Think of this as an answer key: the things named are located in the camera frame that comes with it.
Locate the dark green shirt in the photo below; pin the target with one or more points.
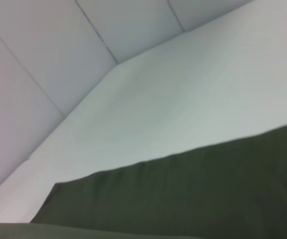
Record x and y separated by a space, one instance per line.
183 189

